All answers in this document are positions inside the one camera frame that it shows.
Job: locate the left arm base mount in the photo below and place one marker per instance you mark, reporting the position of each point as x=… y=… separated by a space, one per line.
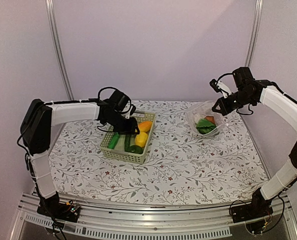
x=53 y=208

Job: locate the yellow lemon toy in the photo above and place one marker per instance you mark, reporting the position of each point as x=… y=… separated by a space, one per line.
x=141 y=139

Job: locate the bok choy toy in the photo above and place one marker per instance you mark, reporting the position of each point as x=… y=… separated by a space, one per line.
x=203 y=126

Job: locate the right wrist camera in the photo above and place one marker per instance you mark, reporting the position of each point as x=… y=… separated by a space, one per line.
x=219 y=87

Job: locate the right aluminium frame post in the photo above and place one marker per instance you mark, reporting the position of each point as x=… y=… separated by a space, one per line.
x=254 y=32

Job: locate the floral tablecloth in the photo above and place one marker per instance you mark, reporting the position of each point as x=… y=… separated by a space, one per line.
x=180 y=168

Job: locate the left aluminium frame post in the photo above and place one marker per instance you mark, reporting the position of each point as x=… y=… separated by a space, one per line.
x=51 y=15

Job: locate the clear zip top bag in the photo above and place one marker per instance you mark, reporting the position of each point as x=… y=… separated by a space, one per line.
x=204 y=109

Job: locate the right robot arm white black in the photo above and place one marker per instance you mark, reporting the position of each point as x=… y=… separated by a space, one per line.
x=240 y=89

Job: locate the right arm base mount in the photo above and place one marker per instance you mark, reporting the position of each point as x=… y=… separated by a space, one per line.
x=257 y=212

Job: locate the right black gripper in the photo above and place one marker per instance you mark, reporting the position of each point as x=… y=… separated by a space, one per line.
x=224 y=110

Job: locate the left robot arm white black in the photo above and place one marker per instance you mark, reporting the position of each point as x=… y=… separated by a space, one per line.
x=42 y=116

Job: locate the aluminium frame post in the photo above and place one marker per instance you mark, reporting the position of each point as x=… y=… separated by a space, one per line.
x=254 y=32
x=51 y=15

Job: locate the brown potato toy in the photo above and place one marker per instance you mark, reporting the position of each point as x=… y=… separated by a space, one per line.
x=210 y=119

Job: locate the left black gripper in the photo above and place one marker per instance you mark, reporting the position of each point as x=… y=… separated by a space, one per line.
x=130 y=129

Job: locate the aluminium front rail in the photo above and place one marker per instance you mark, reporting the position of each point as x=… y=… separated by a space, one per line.
x=108 y=220

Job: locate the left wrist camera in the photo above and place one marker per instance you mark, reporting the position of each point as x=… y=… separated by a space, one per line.
x=129 y=112

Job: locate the beige perforated plastic basket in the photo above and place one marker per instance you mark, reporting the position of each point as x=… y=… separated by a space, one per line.
x=119 y=152

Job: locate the green pepper toy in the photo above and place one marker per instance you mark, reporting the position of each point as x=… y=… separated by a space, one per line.
x=135 y=149

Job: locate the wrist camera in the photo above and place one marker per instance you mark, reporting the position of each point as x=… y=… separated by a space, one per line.
x=129 y=112
x=219 y=87

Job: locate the green cucumber toy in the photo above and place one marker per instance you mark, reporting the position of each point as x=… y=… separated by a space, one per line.
x=114 y=140

